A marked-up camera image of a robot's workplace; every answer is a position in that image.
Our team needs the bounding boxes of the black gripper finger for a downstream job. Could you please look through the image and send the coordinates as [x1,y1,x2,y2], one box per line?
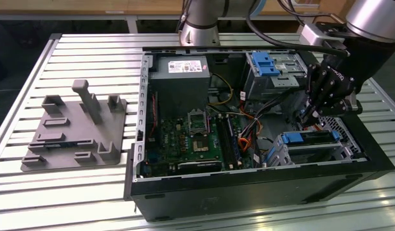
[303,64,335,123]
[303,94,363,127]

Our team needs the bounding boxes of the hard disk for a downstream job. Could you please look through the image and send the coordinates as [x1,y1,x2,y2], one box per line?
[280,128,341,145]

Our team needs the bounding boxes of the black disk wire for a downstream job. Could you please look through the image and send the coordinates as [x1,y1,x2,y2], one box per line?
[244,85,309,126]

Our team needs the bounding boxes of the metal disk bay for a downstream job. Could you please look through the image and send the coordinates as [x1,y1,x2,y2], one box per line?
[267,128,368,167]

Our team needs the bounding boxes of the black RAM slot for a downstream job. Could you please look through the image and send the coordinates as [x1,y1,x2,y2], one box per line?
[215,114,228,170]
[225,115,243,167]

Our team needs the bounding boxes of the metal optical drive cage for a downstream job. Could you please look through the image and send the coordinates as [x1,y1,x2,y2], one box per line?
[243,51,313,110]

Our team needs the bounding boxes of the blue plastic drive latch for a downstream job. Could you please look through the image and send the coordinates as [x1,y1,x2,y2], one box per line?
[252,52,280,77]

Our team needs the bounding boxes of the silver CPU socket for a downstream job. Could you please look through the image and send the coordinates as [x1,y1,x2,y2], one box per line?
[187,109,211,136]

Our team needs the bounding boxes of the dark grey power supply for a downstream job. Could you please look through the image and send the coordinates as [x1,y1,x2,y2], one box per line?
[148,55,211,121]

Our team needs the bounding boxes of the square motherboard chipset chip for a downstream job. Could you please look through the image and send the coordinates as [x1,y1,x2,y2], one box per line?
[192,138,213,153]

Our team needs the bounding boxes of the black open PC case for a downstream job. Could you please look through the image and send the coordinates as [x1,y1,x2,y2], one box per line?
[123,45,395,222]

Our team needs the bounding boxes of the black graphics card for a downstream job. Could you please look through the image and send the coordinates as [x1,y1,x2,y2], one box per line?
[175,160,223,174]

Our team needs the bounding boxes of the green motherboard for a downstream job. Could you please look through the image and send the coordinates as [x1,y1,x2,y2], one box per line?
[144,105,259,178]

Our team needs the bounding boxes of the grey parts rack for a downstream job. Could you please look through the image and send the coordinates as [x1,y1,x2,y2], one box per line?
[20,79,129,172]

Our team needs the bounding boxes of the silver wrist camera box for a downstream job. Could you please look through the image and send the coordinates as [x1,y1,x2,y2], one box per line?
[299,23,349,49]

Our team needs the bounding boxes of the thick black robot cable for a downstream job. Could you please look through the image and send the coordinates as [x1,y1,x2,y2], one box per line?
[245,0,351,58]

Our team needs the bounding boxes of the yellow power wires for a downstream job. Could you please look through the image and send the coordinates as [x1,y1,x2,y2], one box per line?
[207,73,233,106]

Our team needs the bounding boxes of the orange red wire bundle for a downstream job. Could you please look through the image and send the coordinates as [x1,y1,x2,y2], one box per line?
[237,105,265,154]

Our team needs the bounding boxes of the thin red wire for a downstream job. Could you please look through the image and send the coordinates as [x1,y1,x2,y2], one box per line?
[149,92,160,141]

